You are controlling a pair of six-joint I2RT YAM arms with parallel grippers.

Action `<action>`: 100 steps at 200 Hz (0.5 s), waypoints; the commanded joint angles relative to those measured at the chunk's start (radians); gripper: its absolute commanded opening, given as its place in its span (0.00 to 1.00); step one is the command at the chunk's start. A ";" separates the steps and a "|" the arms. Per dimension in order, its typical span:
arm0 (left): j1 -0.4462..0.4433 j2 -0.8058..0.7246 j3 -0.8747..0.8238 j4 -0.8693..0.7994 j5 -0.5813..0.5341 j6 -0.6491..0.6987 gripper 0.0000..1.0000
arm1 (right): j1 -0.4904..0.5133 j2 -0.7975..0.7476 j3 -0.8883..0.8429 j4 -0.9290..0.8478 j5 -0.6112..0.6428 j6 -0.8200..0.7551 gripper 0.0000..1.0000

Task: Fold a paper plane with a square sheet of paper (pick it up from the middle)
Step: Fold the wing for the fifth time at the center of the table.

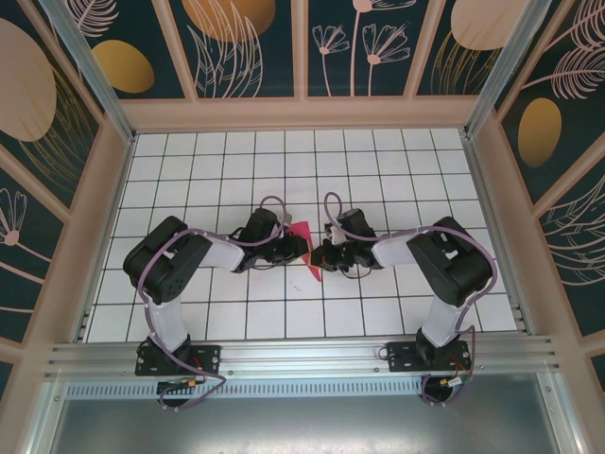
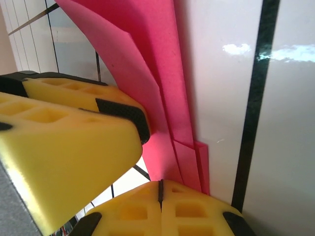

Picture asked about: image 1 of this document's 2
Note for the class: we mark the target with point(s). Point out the pink cloth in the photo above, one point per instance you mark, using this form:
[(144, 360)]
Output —
[(302, 231)]

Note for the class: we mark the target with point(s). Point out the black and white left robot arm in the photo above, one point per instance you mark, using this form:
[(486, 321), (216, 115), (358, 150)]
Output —
[(165, 265)]

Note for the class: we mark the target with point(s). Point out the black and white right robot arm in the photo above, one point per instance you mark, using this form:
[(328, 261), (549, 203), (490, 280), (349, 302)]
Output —
[(449, 265)]

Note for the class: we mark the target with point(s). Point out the grey metal sheet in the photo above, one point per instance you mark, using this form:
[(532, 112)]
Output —
[(302, 425)]

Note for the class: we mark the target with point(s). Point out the aluminium mounting rail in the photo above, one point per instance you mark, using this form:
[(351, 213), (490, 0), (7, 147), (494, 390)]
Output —
[(302, 357)]

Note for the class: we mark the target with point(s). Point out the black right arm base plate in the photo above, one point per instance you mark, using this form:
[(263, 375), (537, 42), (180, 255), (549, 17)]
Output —
[(399, 357)]

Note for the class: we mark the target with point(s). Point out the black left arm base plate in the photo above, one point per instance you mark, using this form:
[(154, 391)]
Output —
[(208, 359)]

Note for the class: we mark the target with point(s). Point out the aluminium table side rail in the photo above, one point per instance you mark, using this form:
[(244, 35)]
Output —
[(495, 236), (109, 236)]

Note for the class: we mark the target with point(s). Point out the aluminium frame post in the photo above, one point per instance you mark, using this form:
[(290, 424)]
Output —
[(94, 80), (501, 75)]

